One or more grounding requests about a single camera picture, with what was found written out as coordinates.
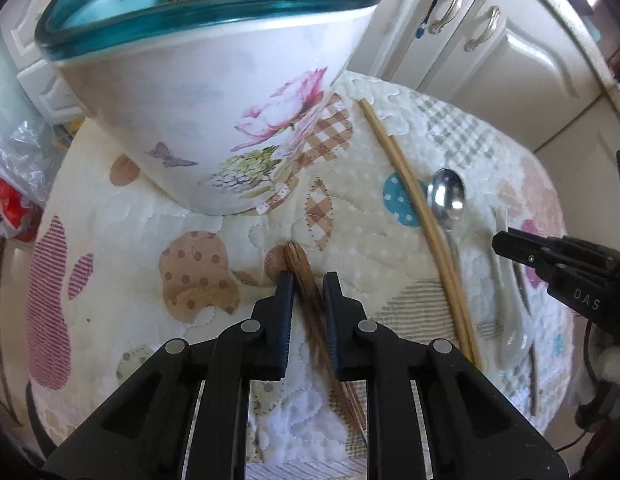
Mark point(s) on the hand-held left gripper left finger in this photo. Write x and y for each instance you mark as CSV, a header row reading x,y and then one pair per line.
x,y
288,310

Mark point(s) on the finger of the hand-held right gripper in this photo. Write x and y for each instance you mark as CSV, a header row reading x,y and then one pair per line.
x,y
575,280

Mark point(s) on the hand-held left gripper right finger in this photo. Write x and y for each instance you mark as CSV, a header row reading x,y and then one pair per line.
x,y
331,310

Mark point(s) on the dark wooden chopstick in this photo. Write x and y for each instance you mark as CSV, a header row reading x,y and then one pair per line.
x,y
304,262
293,260

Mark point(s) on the white floral utensil holder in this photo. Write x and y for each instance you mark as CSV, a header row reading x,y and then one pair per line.
x,y
189,110

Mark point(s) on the white ceramic spoon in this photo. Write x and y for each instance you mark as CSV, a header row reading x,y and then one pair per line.
x,y
512,345

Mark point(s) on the light bamboo chopstick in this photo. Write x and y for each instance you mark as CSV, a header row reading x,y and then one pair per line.
x,y
472,345
385,132

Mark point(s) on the metal spoon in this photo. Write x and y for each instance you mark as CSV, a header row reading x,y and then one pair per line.
x,y
445,195

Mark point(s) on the quilted patchwork blanket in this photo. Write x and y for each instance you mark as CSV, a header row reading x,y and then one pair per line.
x,y
139,240

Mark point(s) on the white cabinet door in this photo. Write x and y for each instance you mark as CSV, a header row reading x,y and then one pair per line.
x,y
530,75
415,35

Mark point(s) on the red plastic bag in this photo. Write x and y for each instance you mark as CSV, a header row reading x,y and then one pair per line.
x,y
9,205

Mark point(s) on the clear plastic bag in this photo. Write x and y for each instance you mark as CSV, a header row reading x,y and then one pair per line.
x,y
24,150

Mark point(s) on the white cabinet drawer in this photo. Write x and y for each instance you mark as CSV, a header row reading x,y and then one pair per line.
x,y
44,90
19,25

